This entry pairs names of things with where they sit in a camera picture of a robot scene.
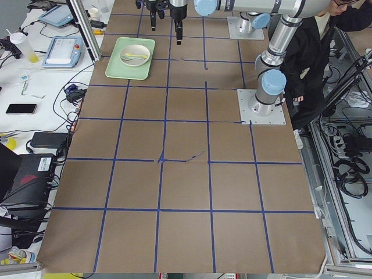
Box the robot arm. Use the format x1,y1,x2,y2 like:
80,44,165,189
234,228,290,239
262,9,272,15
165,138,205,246
135,1,270,37
194,0,329,116

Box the clear bottle yellow liquid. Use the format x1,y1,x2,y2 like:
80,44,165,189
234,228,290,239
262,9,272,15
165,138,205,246
10,32,38,63

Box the black smartphone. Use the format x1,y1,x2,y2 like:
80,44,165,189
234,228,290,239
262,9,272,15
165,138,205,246
5,103,37,115

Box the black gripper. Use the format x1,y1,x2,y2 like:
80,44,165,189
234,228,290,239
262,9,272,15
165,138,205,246
169,0,187,45
144,0,169,31

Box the near blue teach pendant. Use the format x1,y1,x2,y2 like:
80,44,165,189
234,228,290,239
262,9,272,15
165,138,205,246
42,36,84,68

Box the black power adapter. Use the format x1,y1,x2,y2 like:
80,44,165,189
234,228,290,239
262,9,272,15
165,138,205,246
30,132,67,149

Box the far blue teach pendant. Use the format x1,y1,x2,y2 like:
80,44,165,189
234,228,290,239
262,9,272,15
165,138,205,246
38,5,73,28

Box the black computer case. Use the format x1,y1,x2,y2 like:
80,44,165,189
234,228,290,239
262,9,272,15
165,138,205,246
1,144,56,232

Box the cream round plate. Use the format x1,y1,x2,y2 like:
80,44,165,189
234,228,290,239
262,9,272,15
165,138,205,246
120,44,151,67

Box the pale green plastic spoon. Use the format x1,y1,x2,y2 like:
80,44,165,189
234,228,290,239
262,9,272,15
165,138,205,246
120,55,146,61

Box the yellow plastic fork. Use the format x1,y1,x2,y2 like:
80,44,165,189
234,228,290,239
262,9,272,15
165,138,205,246
123,53,148,59

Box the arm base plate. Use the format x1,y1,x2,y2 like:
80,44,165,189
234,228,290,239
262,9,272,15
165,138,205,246
227,16,265,40
237,89,286,126

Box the white paper cup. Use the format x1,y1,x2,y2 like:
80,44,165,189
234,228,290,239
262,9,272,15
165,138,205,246
88,7,100,20

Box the blue teach pendant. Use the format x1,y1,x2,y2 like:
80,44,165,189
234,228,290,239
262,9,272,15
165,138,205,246
42,36,84,68
38,5,73,28

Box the person in black jacket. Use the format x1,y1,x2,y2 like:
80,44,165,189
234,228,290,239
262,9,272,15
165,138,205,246
281,1,371,131

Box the light green tray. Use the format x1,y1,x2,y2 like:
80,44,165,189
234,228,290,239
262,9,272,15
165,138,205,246
105,37,155,80

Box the aluminium frame post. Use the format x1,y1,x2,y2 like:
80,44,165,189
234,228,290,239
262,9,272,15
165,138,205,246
66,0,102,63

